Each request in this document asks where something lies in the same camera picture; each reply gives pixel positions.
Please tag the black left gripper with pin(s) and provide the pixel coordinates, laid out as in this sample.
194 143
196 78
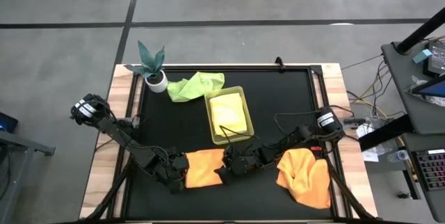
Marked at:
174 165

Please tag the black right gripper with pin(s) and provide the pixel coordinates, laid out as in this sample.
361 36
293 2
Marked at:
245 161

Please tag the orange microfiber towel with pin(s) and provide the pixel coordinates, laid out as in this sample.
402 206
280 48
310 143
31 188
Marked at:
306 182
205 168

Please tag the yellow microfiber towel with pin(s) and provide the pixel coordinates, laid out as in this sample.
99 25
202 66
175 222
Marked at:
227 114

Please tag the green microfiber towel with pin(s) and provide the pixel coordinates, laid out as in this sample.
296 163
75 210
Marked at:
194 85

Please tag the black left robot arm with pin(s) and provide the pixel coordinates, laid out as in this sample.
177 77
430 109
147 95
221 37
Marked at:
114 130

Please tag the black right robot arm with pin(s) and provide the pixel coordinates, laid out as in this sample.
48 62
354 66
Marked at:
327 121

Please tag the translucent yellow plastic bin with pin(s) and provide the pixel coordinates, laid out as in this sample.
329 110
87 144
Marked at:
208 112

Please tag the small red clip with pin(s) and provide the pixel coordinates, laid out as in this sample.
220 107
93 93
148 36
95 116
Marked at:
315 148

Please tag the green plant in white pot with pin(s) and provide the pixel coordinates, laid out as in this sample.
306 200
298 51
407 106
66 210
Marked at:
153 71

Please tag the black table clamp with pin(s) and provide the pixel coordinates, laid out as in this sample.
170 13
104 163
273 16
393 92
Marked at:
280 64

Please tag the grey power adapter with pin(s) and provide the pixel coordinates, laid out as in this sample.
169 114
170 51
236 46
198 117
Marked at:
353 122

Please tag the white paper sheet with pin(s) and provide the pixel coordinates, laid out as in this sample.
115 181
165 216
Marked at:
370 154

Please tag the black cart crossbar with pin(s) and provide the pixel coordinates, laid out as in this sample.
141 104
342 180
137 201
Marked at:
386 131

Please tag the grey side desk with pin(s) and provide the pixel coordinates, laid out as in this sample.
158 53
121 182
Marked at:
17 147

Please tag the clear water bottle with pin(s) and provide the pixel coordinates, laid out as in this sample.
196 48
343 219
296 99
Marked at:
398 156

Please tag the laptop with blue screen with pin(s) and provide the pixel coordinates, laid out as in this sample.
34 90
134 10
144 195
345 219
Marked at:
7 123

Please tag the grey equipment cart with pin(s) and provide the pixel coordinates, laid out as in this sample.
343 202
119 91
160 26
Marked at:
403 78

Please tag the backlit black keyboard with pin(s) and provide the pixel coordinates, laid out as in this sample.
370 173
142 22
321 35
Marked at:
432 170

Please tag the tablet with blue screen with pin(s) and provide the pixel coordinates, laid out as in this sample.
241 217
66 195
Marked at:
432 88

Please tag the small teal box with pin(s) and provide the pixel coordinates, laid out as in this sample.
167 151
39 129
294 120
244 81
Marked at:
421 56

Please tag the black electronic device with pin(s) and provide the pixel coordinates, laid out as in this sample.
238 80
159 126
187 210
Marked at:
436 60

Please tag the black cart pole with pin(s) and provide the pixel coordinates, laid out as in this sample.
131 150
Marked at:
420 31

